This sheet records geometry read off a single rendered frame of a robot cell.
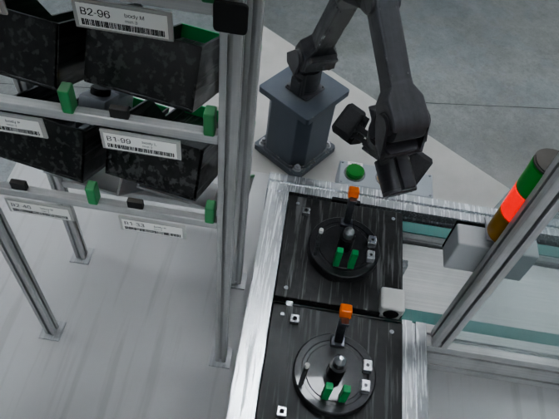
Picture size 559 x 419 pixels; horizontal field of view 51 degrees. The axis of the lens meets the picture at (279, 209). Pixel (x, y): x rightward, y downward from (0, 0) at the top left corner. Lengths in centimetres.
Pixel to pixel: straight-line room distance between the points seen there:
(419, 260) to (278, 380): 42
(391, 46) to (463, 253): 33
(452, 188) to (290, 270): 53
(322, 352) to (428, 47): 253
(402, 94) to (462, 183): 63
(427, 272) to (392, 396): 31
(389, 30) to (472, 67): 242
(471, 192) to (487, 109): 165
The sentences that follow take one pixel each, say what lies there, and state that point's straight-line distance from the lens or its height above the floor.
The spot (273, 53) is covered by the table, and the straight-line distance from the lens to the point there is 171.
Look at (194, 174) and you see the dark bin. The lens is 76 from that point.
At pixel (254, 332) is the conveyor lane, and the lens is 106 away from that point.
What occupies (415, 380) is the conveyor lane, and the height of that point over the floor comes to 95.
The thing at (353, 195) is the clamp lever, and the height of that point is 106.
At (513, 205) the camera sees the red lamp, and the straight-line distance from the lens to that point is 83.
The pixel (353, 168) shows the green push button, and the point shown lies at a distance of 128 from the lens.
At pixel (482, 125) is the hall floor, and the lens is 301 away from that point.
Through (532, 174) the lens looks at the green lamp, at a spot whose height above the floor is 140.
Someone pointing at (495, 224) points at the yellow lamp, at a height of 129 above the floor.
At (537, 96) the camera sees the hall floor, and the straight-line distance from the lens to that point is 332.
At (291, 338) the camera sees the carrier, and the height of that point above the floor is 97.
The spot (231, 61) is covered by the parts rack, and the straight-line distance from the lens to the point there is 55.
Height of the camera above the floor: 192
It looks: 53 degrees down
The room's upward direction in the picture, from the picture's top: 9 degrees clockwise
